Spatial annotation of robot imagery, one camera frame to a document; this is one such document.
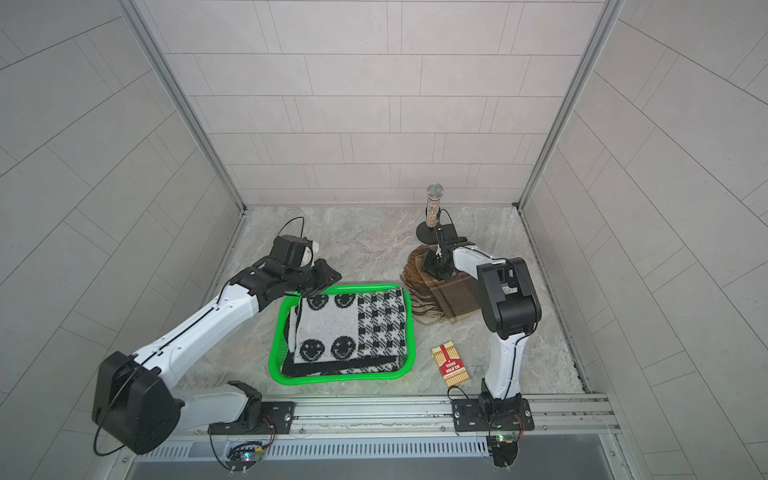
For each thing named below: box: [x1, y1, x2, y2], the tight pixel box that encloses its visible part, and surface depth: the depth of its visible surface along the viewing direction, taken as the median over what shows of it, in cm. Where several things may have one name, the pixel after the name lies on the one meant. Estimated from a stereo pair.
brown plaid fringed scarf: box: [400, 244, 482, 325], surface depth 93 cm
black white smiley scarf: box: [281, 288, 407, 376], surface depth 79 cm
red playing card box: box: [431, 341, 470, 387], surface depth 80 cm
